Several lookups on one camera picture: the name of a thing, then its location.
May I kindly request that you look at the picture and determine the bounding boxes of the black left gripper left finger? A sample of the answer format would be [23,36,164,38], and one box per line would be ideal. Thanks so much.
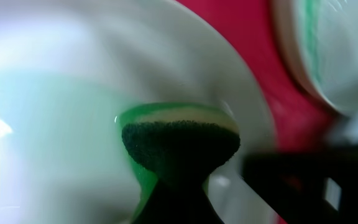
[132,180,223,224]

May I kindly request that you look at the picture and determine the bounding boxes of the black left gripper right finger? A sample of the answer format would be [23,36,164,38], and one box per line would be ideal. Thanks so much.
[241,144,358,223]

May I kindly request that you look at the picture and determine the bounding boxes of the green yellow sponge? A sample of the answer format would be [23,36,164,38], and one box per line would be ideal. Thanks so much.
[119,103,241,221]

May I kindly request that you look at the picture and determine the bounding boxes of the light blue plate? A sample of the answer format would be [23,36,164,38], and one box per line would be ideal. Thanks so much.
[271,0,358,116]

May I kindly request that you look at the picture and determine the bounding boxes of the white plate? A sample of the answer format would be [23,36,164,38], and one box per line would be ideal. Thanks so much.
[0,0,275,223]

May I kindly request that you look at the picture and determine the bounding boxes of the red plastic tray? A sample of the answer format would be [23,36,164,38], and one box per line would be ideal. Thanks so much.
[179,0,336,151]

